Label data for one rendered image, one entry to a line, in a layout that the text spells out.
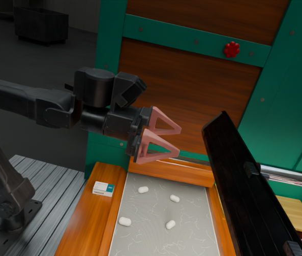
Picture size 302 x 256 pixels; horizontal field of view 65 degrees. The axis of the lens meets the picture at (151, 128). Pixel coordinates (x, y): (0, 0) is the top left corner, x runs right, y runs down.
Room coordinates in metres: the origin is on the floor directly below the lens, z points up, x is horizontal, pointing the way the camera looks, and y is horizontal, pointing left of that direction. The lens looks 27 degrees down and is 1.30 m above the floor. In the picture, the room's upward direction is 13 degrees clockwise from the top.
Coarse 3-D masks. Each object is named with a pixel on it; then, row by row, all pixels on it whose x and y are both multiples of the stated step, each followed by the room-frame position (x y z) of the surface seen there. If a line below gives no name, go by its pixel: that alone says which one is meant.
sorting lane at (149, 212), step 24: (168, 192) 0.66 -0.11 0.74; (192, 192) 0.69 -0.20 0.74; (120, 216) 0.51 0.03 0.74; (144, 216) 0.53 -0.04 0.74; (168, 216) 0.55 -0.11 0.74; (192, 216) 0.57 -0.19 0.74; (120, 240) 0.43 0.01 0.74; (144, 240) 0.45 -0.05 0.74; (168, 240) 0.46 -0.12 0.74; (192, 240) 0.48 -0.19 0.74; (216, 240) 0.50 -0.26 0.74
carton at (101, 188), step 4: (96, 184) 0.57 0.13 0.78; (100, 184) 0.57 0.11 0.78; (104, 184) 0.58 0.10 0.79; (108, 184) 0.58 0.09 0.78; (112, 184) 0.58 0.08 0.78; (96, 188) 0.55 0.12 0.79; (100, 188) 0.55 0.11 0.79; (104, 188) 0.56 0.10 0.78; (108, 188) 0.56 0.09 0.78; (112, 188) 0.57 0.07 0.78; (96, 192) 0.55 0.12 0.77; (100, 192) 0.55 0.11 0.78; (104, 192) 0.55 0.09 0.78; (108, 192) 0.55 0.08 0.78; (112, 192) 0.56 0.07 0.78; (108, 196) 0.55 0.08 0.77
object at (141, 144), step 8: (136, 136) 0.42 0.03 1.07; (144, 136) 0.37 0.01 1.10; (152, 136) 0.37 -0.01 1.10; (136, 144) 0.40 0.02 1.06; (144, 144) 0.37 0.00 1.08; (160, 144) 0.38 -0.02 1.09; (168, 144) 0.38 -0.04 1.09; (136, 152) 0.37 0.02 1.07; (144, 152) 0.38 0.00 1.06; (168, 152) 0.38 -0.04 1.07; (176, 152) 0.38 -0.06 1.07; (136, 160) 0.37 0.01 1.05; (144, 160) 0.37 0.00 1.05; (152, 160) 0.37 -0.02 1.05
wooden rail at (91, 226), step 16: (96, 176) 0.63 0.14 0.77; (112, 176) 0.65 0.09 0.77; (80, 208) 0.48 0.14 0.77; (96, 208) 0.49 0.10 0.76; (112, 208) 0.51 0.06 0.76; (80, 224) 0.43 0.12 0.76; (96, 224) 0.44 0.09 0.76; (112, 224) 0.47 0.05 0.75; (64, 240) 0.38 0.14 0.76; (80, 240) 0.39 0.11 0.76; (96, 240) 0.40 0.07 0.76
